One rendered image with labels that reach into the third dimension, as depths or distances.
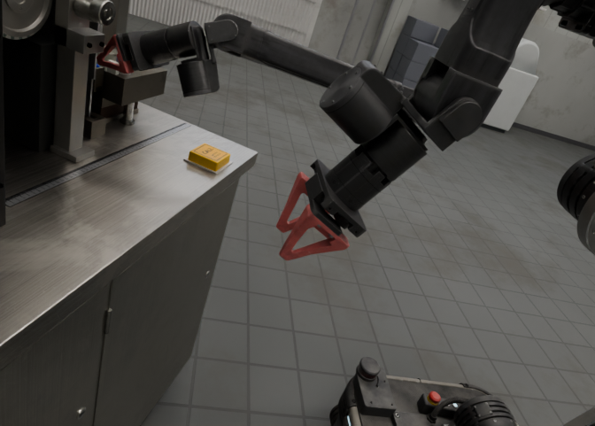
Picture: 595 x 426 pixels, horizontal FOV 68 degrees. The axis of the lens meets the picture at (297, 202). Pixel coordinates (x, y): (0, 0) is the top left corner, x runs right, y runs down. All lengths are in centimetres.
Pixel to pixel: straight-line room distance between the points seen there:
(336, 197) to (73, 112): 57
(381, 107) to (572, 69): 851
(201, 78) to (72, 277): 40
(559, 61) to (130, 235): 834
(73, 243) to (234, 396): 109
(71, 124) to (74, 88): 7
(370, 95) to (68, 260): 46
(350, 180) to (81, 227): 44
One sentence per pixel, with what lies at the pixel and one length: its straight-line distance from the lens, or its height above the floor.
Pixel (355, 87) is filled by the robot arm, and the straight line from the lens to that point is 45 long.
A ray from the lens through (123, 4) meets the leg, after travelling 186.
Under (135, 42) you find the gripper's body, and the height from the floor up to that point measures 113.
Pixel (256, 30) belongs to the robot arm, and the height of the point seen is 122.
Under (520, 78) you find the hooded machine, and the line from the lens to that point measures 753.
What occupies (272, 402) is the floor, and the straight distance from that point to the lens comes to 171.
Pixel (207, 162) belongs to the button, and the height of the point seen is 92.
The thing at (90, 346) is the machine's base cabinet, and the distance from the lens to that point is 85.
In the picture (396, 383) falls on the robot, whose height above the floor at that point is 24.
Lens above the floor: 134
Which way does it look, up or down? 28 degrees down
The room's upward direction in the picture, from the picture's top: 20 degrees clockwise
